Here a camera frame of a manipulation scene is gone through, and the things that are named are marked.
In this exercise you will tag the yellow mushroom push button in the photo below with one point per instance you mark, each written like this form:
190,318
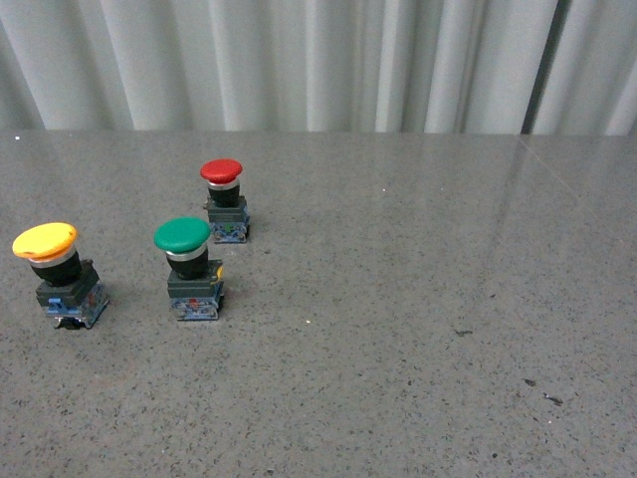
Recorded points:
71,292

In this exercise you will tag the red mushroom push button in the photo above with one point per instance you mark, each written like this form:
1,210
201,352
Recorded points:
226,207

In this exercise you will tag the green mushroom push button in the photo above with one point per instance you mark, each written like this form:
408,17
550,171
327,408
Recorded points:
195,283

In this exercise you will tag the white pleated curtain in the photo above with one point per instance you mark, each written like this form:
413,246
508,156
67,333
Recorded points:
542,67

